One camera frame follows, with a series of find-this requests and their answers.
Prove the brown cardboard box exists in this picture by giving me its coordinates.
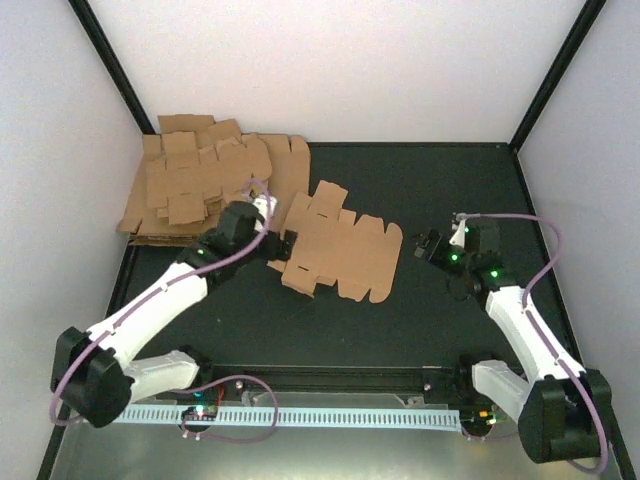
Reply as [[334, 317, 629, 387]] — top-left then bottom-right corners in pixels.
[[269, 180, 403, 304]]

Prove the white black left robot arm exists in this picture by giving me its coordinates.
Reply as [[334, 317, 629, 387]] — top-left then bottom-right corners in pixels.
[[50, 197, 426, 428]]

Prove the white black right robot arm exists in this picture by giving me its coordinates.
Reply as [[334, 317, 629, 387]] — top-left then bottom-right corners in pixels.
[[414, 213, 612, 475]]

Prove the stack of flat cardboard blanks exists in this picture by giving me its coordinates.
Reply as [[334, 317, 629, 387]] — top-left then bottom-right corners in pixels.
[[117, 114, 311, 246]]

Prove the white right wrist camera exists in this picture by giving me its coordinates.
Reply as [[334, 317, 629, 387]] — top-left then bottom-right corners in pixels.
[[449, 213, 469, 249]]

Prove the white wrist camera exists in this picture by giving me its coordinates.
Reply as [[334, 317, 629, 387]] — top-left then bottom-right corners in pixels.
[[449, 213, 469, 249], [251, 194, 278, 233]]

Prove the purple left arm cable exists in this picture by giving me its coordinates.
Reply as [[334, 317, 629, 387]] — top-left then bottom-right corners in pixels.
[[48, 178, 279, 445]]

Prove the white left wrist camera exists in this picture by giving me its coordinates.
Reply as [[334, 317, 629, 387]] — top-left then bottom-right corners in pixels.
[[251, 194, 278, 233]]

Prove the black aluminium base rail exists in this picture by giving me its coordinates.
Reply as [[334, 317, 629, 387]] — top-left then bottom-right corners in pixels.
[[205, 364, 481, 404]]

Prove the white slotted cable duct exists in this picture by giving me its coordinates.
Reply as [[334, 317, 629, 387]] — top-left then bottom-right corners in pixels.
[[116, 404, 462, 433]]

